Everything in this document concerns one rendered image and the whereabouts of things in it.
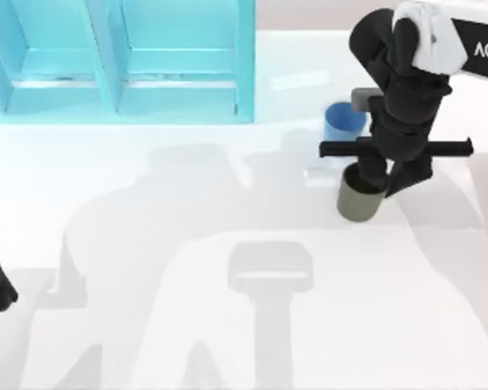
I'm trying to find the olive grey cup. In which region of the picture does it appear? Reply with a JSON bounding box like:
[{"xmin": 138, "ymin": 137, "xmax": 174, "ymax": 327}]
[{"xmin": 336, "ymin": 163, "xmax": 388, "ymax": 224}]

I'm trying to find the blue cup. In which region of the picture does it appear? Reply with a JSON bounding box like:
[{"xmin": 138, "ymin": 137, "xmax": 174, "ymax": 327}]
[{"xmin": 324, "ymin": 102, "xmax": 369, "ymax": 144}]

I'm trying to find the light blue rack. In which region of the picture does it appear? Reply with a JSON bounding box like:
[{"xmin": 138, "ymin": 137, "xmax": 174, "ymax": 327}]
[{"xmin": 0, "ymin": 0, "xmax": 256, "ymax": 125}]

